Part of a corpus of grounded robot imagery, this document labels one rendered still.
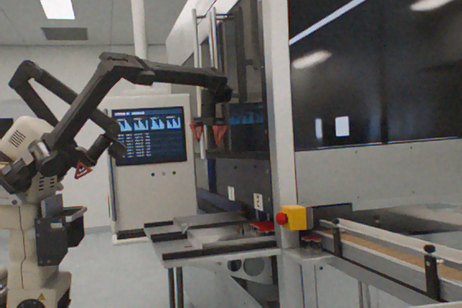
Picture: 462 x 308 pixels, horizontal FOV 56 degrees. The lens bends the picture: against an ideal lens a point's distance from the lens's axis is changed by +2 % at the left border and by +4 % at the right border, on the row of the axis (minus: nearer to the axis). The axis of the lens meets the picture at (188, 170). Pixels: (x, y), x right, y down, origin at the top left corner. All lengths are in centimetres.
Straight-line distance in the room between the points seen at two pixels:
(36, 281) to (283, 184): 89
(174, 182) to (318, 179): 107
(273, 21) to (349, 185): 61
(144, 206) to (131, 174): 19
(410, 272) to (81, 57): 635
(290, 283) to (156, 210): 107
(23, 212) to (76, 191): 537
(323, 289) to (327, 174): 39
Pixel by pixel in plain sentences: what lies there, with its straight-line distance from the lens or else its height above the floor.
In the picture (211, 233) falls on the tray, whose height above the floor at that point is 89.
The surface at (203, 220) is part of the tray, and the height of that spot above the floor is 89.
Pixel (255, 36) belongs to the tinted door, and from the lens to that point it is 162.
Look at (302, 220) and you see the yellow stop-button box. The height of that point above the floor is 99.
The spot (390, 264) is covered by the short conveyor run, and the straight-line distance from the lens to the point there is 119.
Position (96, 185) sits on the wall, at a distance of 690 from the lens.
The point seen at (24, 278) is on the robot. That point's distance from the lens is 157.
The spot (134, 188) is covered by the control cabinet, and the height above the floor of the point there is 104.
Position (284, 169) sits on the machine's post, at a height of 115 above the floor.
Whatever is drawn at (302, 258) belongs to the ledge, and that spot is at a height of 88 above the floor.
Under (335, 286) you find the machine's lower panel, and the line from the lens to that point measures 160.
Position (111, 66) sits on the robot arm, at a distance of 124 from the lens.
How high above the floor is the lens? 124
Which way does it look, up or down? 3 degrees down
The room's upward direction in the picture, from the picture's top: 4 degrees counter-clockwise
